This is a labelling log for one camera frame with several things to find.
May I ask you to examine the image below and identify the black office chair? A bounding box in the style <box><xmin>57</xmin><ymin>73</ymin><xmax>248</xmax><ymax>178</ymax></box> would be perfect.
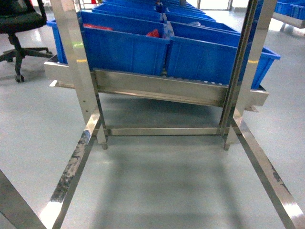
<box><xmin>0</xmin><ymin>0</ymin><xmax>53</xmax><ymax>83</ymax></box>

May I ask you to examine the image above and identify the stainless steel flow rack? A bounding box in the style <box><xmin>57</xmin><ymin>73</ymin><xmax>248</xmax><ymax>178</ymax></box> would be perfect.
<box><xmin>0</xmin><ymin>0</ymin><xmax>305</xmax><ymax>229</ymax></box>

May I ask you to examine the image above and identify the blue bin left outer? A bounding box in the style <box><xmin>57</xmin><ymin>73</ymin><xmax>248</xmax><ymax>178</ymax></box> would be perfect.
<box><xmin>47</xmin><ymin>20</ymin><xmax>68</xmax><ymax>64</ymax></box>

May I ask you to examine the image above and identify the blue bin front left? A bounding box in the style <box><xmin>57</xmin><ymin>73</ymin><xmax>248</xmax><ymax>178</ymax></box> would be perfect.
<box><xmin>80</xmin><ymin>10</ymin><xmax>170</xmax><ymax>75</ymax></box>

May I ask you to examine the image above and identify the blue bin far right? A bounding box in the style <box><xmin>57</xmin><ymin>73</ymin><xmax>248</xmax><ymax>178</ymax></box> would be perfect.
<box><xmin>251</xmin><ymin>46</ymin><xmax>281</xmax><ymax>89</ymax></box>

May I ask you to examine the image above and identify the blue bin front right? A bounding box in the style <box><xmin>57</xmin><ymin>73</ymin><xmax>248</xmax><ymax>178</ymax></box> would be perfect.
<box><xmin>165</xmin><ymin>21</ymin><xmax>240</xmax><ymax>84</ymax></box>

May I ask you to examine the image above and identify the blue bin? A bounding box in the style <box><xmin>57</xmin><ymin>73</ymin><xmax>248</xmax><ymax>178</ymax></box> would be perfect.
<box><xmin>80</xmin><ymin>10</ymin><xmax>170</xmax><ymax>75</ymax></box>
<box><xmin>165</xmin><ymin>21</ymin><xmax>240</xmax><ymax>84</ymax></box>
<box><xmin>47</xmin><ymin>20</ymin><xmax>68</xmax><ymax>64</ymax></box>
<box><xmin>251</xmin><ymin>46</ymin><xmax>281</xmax><ymax>89</ymax></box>

